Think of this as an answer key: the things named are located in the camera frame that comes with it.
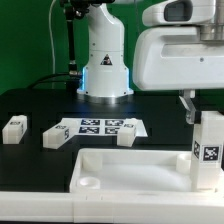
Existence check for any white front fence bar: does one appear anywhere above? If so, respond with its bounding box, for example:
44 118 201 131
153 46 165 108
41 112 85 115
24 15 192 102
0 192 224 224

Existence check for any black camera pole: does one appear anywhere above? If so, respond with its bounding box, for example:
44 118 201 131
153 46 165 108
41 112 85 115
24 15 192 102
60 0 90 78

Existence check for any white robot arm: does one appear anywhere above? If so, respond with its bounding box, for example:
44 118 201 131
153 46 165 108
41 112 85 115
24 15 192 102
82 0 224 124

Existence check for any black cable bundle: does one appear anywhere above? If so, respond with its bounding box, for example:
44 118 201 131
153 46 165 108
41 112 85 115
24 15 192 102
27 72 83 90

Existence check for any white cable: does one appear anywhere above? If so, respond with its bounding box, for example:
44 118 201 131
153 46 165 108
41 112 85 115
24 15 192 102
48 0 60 90

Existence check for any white desk top tray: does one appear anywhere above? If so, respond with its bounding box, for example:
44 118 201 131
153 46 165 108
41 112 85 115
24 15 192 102
69 147 224 198

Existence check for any white marker sheet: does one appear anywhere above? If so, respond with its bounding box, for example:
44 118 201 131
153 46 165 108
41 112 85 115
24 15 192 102
59 117 148 138

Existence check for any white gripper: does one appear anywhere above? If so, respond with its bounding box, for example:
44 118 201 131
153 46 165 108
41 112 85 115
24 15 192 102
133 0 224 124

